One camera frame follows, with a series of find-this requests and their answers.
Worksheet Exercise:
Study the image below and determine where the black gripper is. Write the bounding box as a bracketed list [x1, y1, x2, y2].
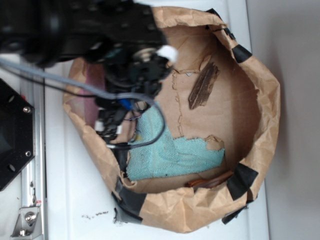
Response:
[94, 45, 178, 140]

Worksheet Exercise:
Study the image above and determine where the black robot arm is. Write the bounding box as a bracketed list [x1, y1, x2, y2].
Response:
[0, 0, 178, 98]

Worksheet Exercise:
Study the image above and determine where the dark wood piece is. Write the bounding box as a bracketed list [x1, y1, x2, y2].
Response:
[188, 62, 220, 110]

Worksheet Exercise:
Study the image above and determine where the light blue cloth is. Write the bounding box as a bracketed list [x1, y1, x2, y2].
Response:
[126, 100, 226, 182]

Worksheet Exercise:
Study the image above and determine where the brown paper bag bin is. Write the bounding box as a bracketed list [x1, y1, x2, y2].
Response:
[63, 6, 281, 233]

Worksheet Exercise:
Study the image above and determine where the brown wooden object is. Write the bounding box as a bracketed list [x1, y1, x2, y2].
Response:
[186, 171, 234, 191]

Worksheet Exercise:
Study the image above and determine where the grey cable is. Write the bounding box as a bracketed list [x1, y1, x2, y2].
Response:
[0, 58, 161, 111]

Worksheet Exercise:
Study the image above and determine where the black cable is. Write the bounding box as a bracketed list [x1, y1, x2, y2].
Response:
[105, 99, 167, 151]

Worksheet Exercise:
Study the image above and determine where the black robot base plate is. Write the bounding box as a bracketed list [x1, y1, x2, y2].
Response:
[0, 79, 35, 191]

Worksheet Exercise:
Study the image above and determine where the aluminium rail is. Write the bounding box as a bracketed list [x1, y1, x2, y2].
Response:
[20, 73, 46, 208]

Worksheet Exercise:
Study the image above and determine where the metal corner bracket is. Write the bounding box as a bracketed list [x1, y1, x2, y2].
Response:
[10, 206, 43, 240]

